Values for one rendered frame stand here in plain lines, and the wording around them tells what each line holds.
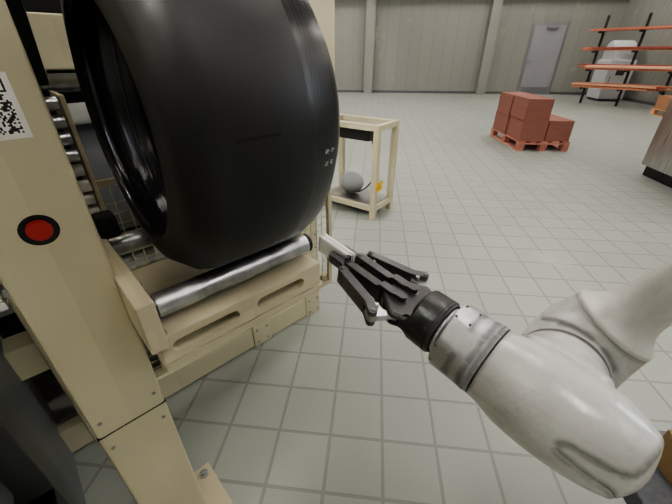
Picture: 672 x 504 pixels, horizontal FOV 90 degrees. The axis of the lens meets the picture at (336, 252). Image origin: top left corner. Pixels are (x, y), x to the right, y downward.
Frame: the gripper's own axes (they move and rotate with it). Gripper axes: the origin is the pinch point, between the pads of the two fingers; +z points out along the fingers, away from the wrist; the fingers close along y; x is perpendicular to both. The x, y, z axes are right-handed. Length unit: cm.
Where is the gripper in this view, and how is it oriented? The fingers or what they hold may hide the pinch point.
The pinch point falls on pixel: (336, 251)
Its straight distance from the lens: 53.6
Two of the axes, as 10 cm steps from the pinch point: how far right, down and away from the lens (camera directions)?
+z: -6.8, -4.9, 5.5
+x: -1.0, 8.0, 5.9
